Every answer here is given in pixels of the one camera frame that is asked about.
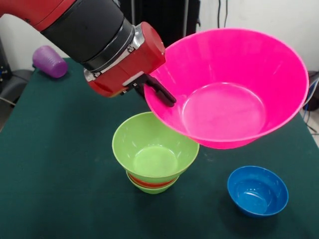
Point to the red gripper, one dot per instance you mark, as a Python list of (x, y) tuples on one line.
[(139, 62)]

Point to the large green bowl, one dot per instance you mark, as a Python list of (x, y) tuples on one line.
[(139, 142)]

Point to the large pink bowl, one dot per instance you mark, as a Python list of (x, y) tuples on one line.
[(224, 87)]

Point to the red bowl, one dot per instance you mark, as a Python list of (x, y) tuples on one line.
[(149, 183)]

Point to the purple cup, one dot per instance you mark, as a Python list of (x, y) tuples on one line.
[(49, 62)]

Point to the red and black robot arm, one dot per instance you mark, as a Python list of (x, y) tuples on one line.
[(82, 27)]

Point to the small green bowl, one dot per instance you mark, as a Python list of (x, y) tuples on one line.
[(152, 191)]

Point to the black wheeled base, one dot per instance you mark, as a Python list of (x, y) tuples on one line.
[(15, 84), (314, 77)]

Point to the dark green tablecloth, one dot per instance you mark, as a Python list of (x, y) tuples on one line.
[(49, 199)]

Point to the blue bowl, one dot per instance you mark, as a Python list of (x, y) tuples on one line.
[(258, 196)]

